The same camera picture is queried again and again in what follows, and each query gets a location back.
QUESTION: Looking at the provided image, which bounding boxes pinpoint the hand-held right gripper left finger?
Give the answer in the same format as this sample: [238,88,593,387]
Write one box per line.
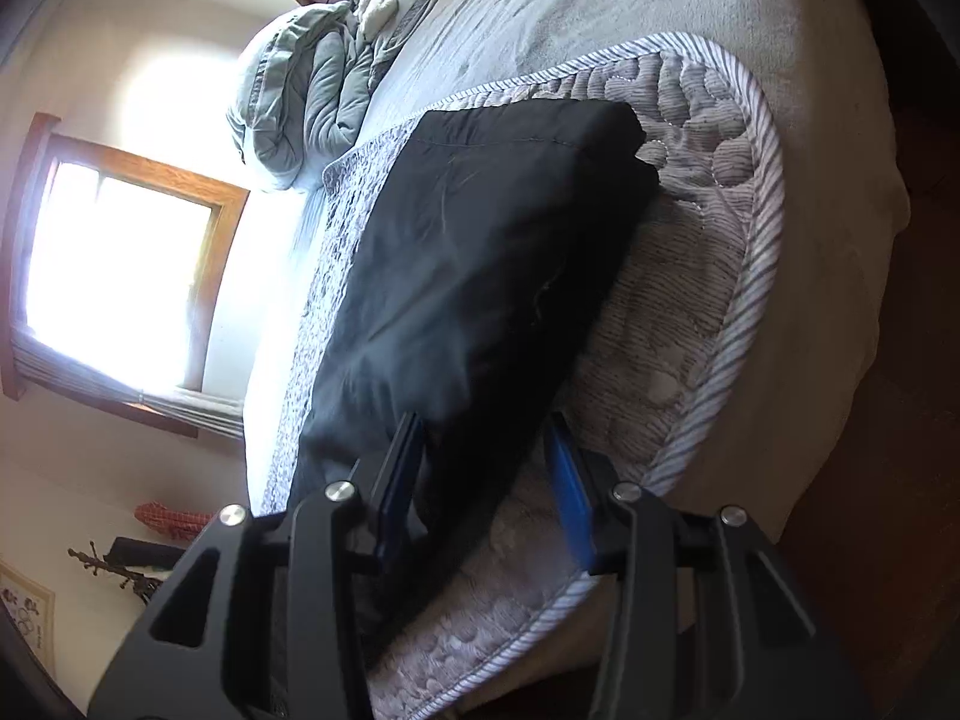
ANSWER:
[86,411,427,720]

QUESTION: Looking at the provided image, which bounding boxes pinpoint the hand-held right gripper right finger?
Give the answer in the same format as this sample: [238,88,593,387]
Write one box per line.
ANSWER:
[543,411,875,720]

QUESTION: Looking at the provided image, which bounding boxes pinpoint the black pants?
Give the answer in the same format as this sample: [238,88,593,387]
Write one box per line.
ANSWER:
[298,99,661,632]

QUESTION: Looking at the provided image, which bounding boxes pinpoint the grey quilted blanket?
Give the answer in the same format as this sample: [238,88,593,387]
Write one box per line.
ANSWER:
[259,31,785,720]

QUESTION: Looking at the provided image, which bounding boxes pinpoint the red checkered cloth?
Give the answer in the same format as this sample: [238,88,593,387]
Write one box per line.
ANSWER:
[133,499,215,541]

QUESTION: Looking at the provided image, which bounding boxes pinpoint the dark coat rack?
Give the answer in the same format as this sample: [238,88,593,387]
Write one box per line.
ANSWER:
[67,536,185,605]

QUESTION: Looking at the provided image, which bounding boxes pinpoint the wooden framed window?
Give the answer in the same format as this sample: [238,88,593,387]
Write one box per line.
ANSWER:
[0,112,251,440]

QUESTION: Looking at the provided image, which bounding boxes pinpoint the green comforter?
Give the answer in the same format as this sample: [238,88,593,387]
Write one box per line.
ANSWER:
[226,0,398,192]

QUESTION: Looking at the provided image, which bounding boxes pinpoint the bed with grey sheet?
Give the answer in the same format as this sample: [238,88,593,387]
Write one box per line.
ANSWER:
[244,0,910,720]

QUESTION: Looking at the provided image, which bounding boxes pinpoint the grey pillow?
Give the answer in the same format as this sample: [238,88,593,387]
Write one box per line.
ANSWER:
[352,0,466,83]

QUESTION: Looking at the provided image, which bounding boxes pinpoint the framed wall picture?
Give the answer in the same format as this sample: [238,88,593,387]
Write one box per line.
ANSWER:
[0,559,57,683]

